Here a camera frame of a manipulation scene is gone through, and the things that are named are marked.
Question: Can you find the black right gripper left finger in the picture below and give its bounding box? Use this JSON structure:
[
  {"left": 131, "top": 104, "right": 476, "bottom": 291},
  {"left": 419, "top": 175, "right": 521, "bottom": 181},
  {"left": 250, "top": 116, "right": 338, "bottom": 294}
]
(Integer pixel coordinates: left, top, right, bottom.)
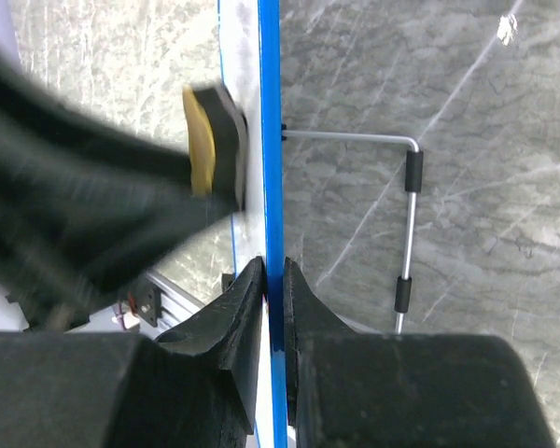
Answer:
[{"left": 0, "top": 258, "right": 266, "bottom": 447}]

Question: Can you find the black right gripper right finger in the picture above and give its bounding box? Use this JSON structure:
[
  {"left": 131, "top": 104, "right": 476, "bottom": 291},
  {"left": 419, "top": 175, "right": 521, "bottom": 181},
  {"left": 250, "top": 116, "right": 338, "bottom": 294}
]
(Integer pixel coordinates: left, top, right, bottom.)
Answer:
[{"left": 284, "top": 259, "right": 554, "bottom": 448}]

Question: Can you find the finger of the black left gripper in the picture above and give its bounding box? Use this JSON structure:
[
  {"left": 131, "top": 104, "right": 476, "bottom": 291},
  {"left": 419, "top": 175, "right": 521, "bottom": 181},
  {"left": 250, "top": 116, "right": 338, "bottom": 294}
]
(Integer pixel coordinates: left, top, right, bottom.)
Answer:
[{"left": 0, "top": 56, "right": 236, "bottom": 327}]

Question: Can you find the yellow bone shaped eraser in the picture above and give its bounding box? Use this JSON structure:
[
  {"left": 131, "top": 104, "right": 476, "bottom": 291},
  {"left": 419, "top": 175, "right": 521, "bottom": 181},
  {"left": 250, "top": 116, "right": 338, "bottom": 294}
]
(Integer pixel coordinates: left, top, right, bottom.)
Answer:
[{"left": 182, "top": 81, "right": 249, "bottom": 211}]

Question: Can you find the blue framed whiteboard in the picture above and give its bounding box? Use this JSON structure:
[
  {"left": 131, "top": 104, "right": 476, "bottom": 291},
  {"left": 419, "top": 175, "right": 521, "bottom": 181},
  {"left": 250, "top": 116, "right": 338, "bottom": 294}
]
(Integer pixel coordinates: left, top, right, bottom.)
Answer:
[{"left": 217, "top": 0, "right": 424, "bottom": 448}]

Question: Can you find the aluminium front rail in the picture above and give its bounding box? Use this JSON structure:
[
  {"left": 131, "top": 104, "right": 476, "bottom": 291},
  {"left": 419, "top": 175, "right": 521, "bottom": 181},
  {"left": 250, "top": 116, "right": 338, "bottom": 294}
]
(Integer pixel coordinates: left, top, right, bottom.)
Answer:
[{"left": 141, "top": 272, "right": 204, "bottom": 338}]

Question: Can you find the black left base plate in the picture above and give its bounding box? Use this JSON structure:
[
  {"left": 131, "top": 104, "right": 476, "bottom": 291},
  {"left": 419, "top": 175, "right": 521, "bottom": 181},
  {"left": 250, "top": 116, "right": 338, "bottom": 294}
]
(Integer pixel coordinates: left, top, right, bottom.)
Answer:
[{"left": 127, "top": 276, "right": 161, "bottom": 328}]

